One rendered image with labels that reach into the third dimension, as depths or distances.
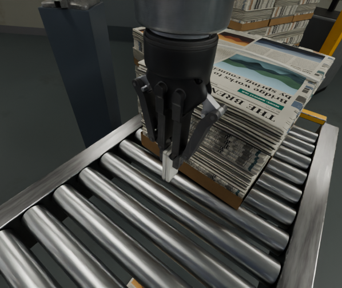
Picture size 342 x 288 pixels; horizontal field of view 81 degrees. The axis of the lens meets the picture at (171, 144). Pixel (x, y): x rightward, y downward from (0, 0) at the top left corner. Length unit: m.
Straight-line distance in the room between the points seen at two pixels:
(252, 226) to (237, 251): 0.06
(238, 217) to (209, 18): 0.38
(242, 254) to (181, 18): 0.39
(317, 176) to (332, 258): 0.99
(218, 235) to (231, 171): 0.13
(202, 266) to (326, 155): 0.47
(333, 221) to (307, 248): 1.23
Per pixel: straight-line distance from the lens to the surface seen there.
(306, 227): 0.52
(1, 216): 0.53
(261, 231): 0.47
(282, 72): 0.47
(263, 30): 1.74
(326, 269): 1.52
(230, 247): 0.44
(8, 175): 1.81
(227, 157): 0.38
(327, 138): 0.78
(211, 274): 0.41
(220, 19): 0.20
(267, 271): 0.45
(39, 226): 0.48
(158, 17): 0.19
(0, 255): 0.49
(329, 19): 2.64
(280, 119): 0.32
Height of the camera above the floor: 1.19
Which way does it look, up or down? 44 degrees down
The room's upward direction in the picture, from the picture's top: 4 degrees clockwise
